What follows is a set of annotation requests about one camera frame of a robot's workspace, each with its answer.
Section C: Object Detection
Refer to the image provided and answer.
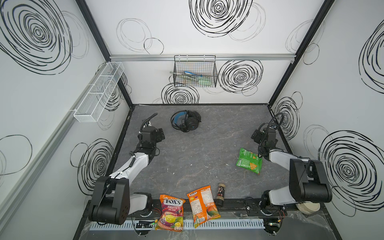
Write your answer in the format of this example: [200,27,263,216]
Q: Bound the black and blue headphones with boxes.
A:
[170,110,202,133]

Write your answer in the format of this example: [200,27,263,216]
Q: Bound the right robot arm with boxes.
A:
[251,113,333,216]

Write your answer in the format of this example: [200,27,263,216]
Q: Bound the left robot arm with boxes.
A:
[88,113,165,225]

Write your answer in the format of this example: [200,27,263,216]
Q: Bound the green snack bag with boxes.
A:
[236,148,263,174]

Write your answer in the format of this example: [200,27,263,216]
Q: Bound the blue item in basket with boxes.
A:
[184,71,201,77]

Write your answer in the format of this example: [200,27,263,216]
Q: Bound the green item in basket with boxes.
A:
[176,75,216,88]

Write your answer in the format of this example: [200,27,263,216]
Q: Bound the small dark spice bottle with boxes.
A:
[216,183,226,207]

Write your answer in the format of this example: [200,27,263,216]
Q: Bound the Fox's fruits candy bag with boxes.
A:
[155,195,186,232]

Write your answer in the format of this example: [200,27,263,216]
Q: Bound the orange snack bag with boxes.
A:
[187,186,221,229]

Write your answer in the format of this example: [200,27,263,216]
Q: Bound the black wire basket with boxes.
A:
[171,60,218,88]

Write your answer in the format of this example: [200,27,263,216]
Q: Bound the aluminium wall rail back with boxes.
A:
[110,54,296,62]

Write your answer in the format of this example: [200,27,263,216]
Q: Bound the aluminium wall rail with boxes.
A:
[110,54,296,62]
[0,68,106,223]

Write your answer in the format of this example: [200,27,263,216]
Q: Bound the aluminium wall rail left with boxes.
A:
[0,68,106,223]

